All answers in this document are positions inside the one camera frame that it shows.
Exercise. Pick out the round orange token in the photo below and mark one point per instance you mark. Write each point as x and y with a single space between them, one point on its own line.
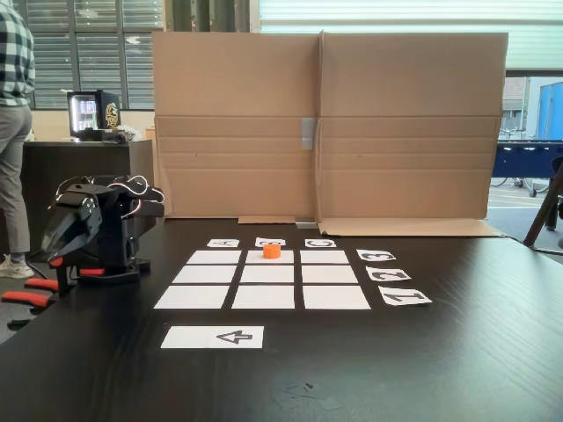
272 252

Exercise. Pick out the white nine-square grid sheet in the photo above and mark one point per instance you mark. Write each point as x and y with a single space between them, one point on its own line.
264 296

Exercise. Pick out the dark brown counter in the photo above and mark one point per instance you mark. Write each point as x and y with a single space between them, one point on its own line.
88 162

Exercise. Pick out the black red table clamp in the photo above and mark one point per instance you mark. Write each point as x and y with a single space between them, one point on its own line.
61 277

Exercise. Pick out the black mini fridge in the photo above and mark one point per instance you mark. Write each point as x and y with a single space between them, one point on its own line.
107 114

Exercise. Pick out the person in grey trousers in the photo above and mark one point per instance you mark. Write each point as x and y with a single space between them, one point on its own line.
13 132

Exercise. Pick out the paper sheet letter A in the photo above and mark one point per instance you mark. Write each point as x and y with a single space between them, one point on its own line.
222 243

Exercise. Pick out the white arrow paper sheet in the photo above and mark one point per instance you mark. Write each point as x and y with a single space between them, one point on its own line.
193 337

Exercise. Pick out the paper sheet letter B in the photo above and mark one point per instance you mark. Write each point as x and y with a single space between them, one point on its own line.
277 241

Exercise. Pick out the brown cardboard screen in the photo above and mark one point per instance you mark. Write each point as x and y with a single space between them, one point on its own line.
409 110
233 79

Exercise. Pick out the grey tape strip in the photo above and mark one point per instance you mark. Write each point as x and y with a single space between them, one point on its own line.
308 134
305 225

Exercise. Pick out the paper sheet letter C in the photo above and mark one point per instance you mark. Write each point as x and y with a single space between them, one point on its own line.
320 243

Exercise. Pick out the paper sheet number 3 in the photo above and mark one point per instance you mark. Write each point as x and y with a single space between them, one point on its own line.
375 255

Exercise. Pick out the paper sheet number 2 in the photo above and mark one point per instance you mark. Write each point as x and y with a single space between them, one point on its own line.
387 274

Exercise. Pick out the paper sheet number 1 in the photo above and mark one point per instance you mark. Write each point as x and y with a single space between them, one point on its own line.
402 296

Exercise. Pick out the dark slanted stand leg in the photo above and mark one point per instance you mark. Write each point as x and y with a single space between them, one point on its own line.
543 215

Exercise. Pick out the blue container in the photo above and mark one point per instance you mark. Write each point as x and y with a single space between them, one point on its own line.
552 110

